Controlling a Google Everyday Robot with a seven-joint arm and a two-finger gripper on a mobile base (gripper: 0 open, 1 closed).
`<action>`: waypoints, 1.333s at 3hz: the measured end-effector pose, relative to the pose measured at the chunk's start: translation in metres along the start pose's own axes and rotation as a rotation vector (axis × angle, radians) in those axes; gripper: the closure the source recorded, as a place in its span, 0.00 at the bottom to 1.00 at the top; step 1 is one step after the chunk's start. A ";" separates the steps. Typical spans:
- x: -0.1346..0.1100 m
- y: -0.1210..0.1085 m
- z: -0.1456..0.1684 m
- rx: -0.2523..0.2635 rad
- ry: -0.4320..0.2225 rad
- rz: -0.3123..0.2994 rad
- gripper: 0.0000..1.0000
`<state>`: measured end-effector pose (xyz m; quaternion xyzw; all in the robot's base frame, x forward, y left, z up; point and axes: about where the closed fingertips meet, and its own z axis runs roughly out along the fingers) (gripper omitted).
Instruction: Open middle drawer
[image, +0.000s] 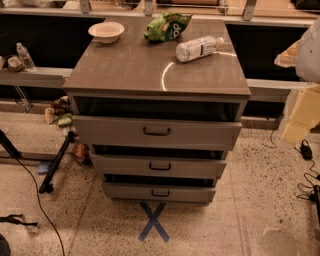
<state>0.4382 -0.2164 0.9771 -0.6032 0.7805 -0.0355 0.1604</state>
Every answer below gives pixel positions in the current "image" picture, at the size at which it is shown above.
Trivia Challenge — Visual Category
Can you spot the grey drawer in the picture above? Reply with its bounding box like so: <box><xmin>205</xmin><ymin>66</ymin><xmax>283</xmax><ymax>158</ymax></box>
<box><xmin>91</xmin><ymin>154</ymin><xmax>226</xmax><ymax>179</ymax></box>
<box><xmin>103</xmin><ymin>182</ymin><xmax>216</xmax><ymax>204</ymax></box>
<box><xmin>73</xmin><ymin>115</ymin><xmax>242</xmax><ymax>151</ymax></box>

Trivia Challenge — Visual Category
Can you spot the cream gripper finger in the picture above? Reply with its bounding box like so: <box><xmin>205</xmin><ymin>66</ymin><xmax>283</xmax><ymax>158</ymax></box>
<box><xmin>281</xmin><ymin>84</ymin><xmax>320</xmax><ymax>145</ymax></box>
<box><xmin>274</xmin><ymin>41</ymin><xmax>300</xmax><ymax>68</ymax></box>

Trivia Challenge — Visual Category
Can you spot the black floor cable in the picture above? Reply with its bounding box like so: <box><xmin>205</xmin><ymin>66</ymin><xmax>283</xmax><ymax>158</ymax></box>
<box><xmin>0</xmin><ymin>129</ymin><xmax>67</xmax><ymax>256</ymax></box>

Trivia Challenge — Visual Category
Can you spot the black power adapter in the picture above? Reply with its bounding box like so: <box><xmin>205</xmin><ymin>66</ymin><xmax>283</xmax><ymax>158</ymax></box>
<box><xmin>300</xmin><ymin>140</ymin><xmax>313</xmax><ymax>160</ymax></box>

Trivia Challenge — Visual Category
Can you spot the black tripod leg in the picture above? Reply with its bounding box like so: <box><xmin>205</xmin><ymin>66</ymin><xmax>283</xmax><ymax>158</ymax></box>
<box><xmin>39</xmin><ymin>131</ymin><xmax>74</xmax><ymax>194</ymax></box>

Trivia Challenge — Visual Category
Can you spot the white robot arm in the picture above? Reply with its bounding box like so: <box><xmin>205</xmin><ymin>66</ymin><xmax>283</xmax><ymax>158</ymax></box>
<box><xmin>274</xmin><ymin>17</ymin><xmax>320</xmax><ymax>144</ymax></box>

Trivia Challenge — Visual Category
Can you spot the clear plastic water bottle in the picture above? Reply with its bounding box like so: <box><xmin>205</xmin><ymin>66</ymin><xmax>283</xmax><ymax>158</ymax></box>
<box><xmin>176</xmin><ymin>36</ymin><xmax>224</xmax><ymax>63</ymax></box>

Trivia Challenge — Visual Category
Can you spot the grey drawer cabinet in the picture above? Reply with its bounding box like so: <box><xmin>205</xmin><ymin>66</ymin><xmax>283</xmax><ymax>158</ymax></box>
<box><xmin>64</xmin><ymin>17</ymin><xmax>251</xmax><ymax>189</ymax></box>

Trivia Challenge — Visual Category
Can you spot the grey top drawer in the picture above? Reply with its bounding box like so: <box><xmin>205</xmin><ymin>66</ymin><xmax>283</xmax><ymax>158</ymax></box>
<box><xmin>73</xmin><ymin>115</ymin><xmax>242</xmax><ymax>151</ymax></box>

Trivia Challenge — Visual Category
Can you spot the crumpled item on ledge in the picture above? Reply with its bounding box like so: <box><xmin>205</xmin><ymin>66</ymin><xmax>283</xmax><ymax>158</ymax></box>
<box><xmin>1</xmin><ymin>55</ymin><xmax>24</xmax><ymax>72</ymax></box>

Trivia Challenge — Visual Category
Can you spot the blue sponge on floor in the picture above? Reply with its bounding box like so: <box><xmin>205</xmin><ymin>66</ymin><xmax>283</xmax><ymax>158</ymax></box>
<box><xmin>37</xmin><ymin>161</ymin><xmax>50</xmax><ymax>175</ymax></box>

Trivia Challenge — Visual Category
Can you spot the green chip bag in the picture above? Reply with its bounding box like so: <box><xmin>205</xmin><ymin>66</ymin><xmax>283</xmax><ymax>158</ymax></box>
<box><xmin>144</xmin><ymin>12</ymin><xmax>193</xmax><ymax>42</ymax></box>

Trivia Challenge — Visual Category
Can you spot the grey bottom drawer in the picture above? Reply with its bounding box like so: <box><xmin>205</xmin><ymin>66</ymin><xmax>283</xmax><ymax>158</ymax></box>
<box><xmin>103</xmin><ymin>182</ymin><xmax>216</xmax><ymax>204</ymax></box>

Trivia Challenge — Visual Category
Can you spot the white bowl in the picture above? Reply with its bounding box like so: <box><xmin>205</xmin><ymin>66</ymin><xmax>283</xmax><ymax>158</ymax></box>
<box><xmin>88</xmin><ymin>22</ymin><xmax>124</xmax><ymax>44</ymax></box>

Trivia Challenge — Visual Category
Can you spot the black strap on floor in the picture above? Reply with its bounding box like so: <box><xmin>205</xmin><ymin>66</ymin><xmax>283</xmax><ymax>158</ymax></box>
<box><xmin>0</xmin><ymin>213</ymin><xmax>39</xmax><ymax>228</ymax></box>

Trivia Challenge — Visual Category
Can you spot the pile of snack packages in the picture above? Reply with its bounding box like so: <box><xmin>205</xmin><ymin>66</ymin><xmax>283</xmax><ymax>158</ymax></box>
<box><xmin>44</xmin><ymin>96</ymin><xmax>73</xmax><ymax>128</ymax></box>

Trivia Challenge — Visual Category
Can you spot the blue tape cross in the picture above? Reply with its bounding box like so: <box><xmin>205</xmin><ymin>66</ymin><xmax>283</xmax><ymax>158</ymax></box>
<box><xmin>138</xmin><ymin>202</ymin><xmax>170</xmax><ymax>243</ymax></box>

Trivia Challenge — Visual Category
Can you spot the small water bottle on ledge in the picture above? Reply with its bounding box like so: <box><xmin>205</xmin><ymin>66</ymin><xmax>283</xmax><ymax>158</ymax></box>
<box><xmin>16</xmin><ymin>42</ymin><xmax>36</xmax><ymax>72</ymax></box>

